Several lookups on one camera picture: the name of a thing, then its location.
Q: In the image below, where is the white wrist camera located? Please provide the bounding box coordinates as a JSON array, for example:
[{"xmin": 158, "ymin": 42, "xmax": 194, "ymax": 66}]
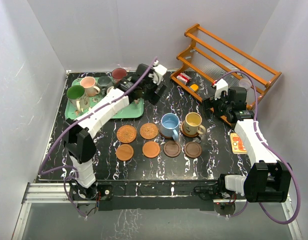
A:
[
  {"xmin": 148, "ymin": 60, "xmax": 168, "ymax": 86},
  {"xmin": 212, "ymin": 78, "xmax": 229, "ymax": 100}
]

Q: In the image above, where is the silver white mug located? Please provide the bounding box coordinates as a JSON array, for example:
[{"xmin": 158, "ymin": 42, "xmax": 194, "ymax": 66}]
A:
[{"xmin": 106, "ymin": 86, "xmax": 115, "ymax": 95}]

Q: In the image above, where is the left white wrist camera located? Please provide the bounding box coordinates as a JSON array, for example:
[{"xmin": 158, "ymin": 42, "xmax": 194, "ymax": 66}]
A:
[{"xmin": 148, "ymin": 60, "xmax": 168, "ymax": 86}]

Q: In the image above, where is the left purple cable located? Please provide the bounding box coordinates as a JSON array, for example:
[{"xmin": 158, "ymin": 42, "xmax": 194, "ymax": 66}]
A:
[{"xmin": 38, "ymin": 56, "xmax": 159, "ymax": 218}]

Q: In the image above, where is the pink mug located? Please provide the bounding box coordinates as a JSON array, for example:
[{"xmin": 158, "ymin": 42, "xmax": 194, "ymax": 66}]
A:
[{"xmin": 80, "ymin": 76, "xmax": 101, "ymax": 97}]

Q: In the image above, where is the green inside mug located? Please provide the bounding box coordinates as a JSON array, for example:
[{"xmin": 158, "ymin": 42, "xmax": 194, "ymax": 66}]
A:
[{"xmin": 66, "ymin": 85, "xmax": 90, "ymax": 113}]

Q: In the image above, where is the light orange wooden coaster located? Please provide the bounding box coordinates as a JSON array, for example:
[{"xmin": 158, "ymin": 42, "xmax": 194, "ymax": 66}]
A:
[{"xmin": 142, "ymin": 141, "xmax": 161, "ymax": 158}]

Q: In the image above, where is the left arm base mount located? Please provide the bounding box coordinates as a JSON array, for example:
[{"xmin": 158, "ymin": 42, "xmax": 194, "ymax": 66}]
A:
[{"xmin": 63, "ymin": 176, "xmax": 113, "ymax": 221}]

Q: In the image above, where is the dark walnut coaster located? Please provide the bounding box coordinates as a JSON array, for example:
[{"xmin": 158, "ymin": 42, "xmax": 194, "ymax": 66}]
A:
[
  {"xmin": 184, "ymin": 141, "xmax": 202, "ymax": 159},
  {"xmin": 163, "ymin": 140, "xmax": 182, "ymax": 158}
]

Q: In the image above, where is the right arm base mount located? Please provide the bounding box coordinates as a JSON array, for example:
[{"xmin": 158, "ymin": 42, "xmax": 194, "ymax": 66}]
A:
[{"xmin": 193, "ymin": 174, "xmax": 248, "ymax": 220}]

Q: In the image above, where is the red white small box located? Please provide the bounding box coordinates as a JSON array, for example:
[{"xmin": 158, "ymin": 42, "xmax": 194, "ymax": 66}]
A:
[{"xmin": 176, "ymin": 72, "xmax": 192, "ymax": 85}]

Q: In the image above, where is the orange wooden shelf rack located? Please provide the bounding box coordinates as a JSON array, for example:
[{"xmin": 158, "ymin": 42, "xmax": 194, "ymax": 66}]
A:
[{"xmin": 170, "ymin": 23, "xmax": 282, "ymax": 102}]

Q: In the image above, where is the cream yellow mug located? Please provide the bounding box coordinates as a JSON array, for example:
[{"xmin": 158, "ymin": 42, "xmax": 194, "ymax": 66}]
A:
[{"xmin": 183, "ymin": 112, "xmax": 206, "ymax": 135}]

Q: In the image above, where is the clear plastic cup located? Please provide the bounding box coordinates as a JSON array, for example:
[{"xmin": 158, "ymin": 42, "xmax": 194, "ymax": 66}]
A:
[{"xmin": 238, "ymin": 78, "xmax": 252, "ymax": 91}]

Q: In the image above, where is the light blue mug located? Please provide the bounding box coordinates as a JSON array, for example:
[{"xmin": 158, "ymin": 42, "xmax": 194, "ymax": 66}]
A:
[{"xmin": 160, "ymin": 113, "xmax": 180, "ymax": 131}]

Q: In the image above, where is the woven rattan coaster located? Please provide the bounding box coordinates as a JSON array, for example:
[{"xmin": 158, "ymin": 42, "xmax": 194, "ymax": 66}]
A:
[
  {"xmin": 139, "ymin": 123, "xmax": 159, "ymax": 140},
  {"xmin": 116, "ymin": 125, "xmax": 137, "ymax": 144}
]

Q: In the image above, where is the dark grey mug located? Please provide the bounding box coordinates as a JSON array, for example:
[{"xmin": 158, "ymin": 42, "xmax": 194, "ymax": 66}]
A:
[{"xmin": 97, "ymin": 76, "xmax": 114, "ymax": 91}]

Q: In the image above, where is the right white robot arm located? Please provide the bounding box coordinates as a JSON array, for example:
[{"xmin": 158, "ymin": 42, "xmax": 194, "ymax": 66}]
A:
[{"xmin": 202, "ymin": 85, "xmax": 291, "ymax": 203}]

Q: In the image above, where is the aluminium frame rail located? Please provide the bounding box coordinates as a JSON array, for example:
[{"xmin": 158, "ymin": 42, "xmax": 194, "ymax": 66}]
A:
[{"xmin": 11, "ymin": 183, "xmax": 303, "ymax": 240}]

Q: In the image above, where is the purple cable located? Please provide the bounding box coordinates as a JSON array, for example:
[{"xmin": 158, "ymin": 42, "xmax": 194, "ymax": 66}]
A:
[
  {"xmin": 213, "ymin": 71, "xmax": 302, "ymax": 225},
  {"xmin": 38, "ymin": 56, "xmax": 159, "ymax": 218}
]

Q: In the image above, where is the yellow small block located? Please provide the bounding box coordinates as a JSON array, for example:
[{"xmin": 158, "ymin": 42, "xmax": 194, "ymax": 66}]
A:
[{"xmin": 189, "ymin": 84, "xmax": 199, "ymax": 93}]

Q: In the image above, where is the orange patterned card box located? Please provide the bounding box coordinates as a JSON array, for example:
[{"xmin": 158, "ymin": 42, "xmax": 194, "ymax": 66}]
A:
[{"xmin": 230, "ymin": 132, "xmax": 247, "ymax": 154}]

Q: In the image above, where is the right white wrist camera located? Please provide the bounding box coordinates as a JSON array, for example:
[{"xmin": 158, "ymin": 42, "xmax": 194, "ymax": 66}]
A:
[{"xmin": 212, "ymin": 78, "xmax": 229, "ymax": 100}]

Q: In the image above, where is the ringed wooden coaster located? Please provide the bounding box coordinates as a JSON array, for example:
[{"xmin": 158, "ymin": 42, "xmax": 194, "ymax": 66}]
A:
[
  {"xmin": 159, "ymin": 129, "xmax": 180, "ymax": 141},
  {"xmin": 180, "ymin": 123, "xmax": 200, "ymax": 138}
]

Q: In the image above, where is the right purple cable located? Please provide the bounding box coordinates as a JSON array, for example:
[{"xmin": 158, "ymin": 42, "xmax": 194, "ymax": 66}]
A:
[{"xmin": 213, "ymin": 71, "xmax": 302, "ymax": 225}]

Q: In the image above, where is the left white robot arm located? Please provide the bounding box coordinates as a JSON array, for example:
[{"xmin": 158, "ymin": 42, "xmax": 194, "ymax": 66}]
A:
[{"xmin": 63, "ymin": 62, "xmax": 167, "ymax": 200}]

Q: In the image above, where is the maroon tall mug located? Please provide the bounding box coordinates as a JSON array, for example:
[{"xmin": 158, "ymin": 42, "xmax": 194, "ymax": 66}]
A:
[{"xmin": 111, "ymin": 68, "xmax": 127, "ymax": 84}]

